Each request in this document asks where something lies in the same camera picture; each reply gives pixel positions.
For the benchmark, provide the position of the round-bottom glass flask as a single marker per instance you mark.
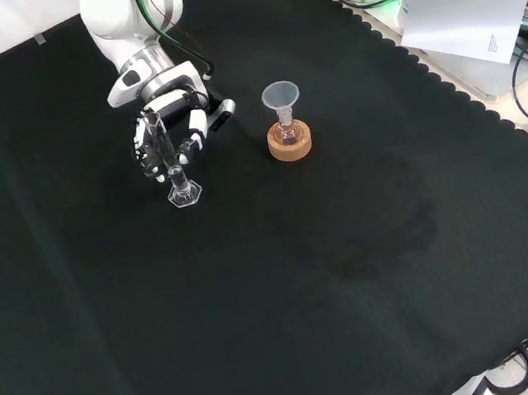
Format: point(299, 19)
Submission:
point(288, 133)

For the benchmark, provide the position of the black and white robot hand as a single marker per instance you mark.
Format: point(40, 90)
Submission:
point(168, 109)

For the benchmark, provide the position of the clear tape strip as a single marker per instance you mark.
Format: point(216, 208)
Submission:
point(40, 39)

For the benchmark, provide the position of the clear glass graduated cylinder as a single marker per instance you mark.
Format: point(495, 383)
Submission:
point(179, 183)

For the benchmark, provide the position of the pale board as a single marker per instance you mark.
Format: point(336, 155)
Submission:
point(462, 17)

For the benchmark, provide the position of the black cloth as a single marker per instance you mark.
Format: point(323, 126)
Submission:
point(258, 284)

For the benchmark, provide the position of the clear plastic funnel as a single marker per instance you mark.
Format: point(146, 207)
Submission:
point(280, 95)

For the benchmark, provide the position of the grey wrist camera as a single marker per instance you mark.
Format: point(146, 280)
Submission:
point(224, 114)

